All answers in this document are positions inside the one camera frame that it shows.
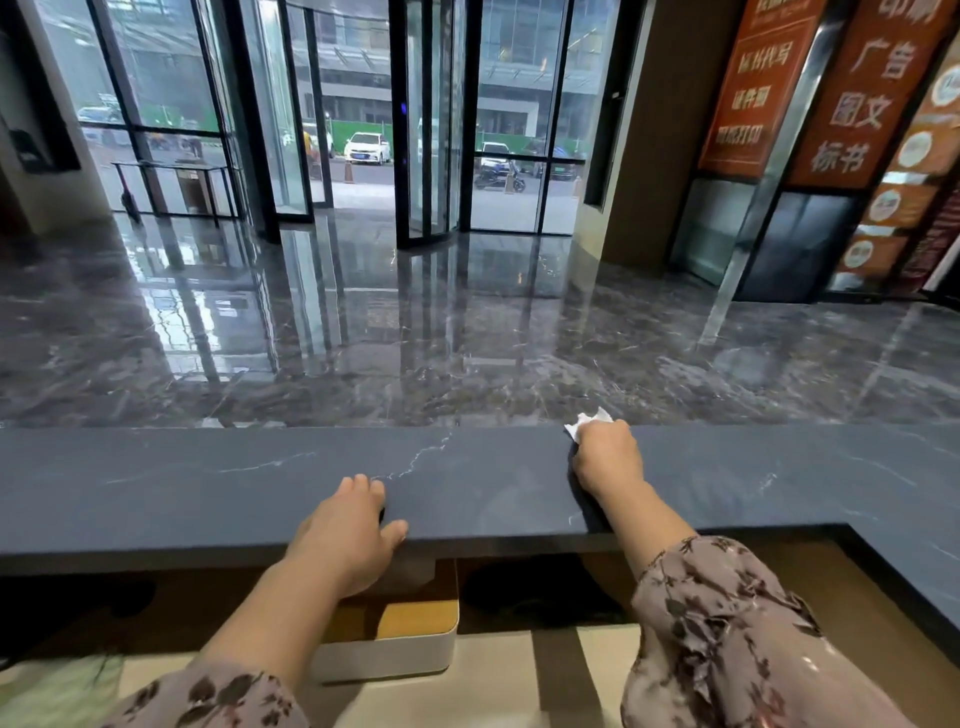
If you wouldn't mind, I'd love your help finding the person's left forearm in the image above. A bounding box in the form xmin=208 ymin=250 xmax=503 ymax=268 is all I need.
xmin=97 ymin=558 xmax=346 ymax=728

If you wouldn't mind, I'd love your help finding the white tissue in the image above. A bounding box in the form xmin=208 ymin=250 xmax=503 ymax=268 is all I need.
xmin=564 ymin=407 xmax=615 ymax=445

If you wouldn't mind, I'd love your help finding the green construction fence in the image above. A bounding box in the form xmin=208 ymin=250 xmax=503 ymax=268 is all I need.
xmin=330 ymin=118 xmax=394 ymax=156

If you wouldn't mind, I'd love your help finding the dark parked car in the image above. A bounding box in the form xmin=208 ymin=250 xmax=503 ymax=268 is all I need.
xmin=525 ymin=138 xmax=580 ymax=182

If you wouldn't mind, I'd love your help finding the black scooter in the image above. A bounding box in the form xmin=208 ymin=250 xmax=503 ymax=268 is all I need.
xmin=474 ymin=163 xmax=527 ymax=195

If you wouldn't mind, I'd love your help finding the person's right forearm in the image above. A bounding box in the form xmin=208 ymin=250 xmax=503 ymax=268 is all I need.
xmin=600 ymin=487 xmax=920 ymax=728

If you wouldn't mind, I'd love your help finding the glass revolving door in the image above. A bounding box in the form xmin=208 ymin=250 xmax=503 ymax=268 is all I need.
xmin=390 ymin=0 xmax=470 ymax=250

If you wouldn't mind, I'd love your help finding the person's left hand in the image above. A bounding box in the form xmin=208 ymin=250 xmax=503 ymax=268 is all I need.
xmin=288 ymin=474 xmax=410 ymax=601

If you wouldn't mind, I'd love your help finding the narrow orange banner sign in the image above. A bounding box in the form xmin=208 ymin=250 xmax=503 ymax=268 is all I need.
xmin=697 ymin=0 xmax=828 ymax=183

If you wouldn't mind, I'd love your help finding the light green cloth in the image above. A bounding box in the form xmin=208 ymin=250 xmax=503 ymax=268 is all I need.
xmin=0 ymin=654 xmax=123 ymax=728

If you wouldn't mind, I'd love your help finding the orange banner with round pictures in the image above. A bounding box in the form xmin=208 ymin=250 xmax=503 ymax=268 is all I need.
xmin=827 ymin=60 xmax=960 ymax=295

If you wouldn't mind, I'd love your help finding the wide orange banner sign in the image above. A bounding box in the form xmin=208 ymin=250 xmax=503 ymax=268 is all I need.
xmin=786 ymin=0 xmax=960 ymax=192

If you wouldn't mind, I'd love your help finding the white and yellow storage box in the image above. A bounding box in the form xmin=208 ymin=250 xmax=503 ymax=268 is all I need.
xmin=311 ymin=558 xmax=460 ymax=684

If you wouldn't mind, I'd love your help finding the person's right hand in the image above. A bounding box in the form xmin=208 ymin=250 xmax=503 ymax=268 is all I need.
xmin=571 ymin=418 xmax=646 ymax=519

